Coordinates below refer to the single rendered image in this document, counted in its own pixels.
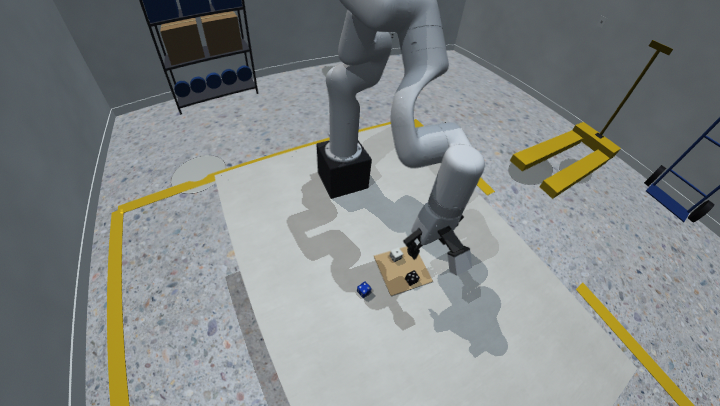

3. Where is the grey die with black pips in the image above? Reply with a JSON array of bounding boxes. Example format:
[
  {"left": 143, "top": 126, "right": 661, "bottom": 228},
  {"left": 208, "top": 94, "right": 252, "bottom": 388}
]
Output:
[{"left": 389, "top": 247, "right": 403, "bottom": 262}]

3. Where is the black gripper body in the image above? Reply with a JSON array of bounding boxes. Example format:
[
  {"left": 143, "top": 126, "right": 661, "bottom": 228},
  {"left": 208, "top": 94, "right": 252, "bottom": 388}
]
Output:
[{"left": 411, "top": 199, "right": 462, "bottom": 245}]

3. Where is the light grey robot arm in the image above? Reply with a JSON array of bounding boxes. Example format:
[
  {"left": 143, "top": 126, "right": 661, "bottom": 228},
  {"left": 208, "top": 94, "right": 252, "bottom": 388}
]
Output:
[{"left": 325, "top": 0, "right": 485, "bottom": 276}]

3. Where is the blue die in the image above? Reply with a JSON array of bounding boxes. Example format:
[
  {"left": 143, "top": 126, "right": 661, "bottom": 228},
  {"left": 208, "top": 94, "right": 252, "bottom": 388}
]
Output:
[{"left": 357, "top": 281, "right": 371, "bottom": 298}]

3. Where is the tan flat mat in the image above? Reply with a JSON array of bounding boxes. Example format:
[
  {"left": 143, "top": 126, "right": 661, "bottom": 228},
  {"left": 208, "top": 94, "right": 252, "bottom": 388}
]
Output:
[{"left": 374, "top": 246, "right": 433, "bottom": 296}]

